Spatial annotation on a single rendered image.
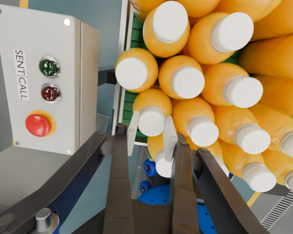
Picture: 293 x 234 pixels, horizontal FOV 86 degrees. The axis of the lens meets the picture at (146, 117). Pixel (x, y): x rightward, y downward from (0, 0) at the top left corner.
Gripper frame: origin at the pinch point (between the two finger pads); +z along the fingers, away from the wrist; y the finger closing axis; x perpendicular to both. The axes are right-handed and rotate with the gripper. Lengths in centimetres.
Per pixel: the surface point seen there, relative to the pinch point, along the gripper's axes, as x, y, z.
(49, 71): 4.8, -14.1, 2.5
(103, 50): 10, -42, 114
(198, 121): 1.4, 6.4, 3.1
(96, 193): -138, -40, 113
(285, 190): -15.8, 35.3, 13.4
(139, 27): 14.9, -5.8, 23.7
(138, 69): 6.9, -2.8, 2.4
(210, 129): 0.8, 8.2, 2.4
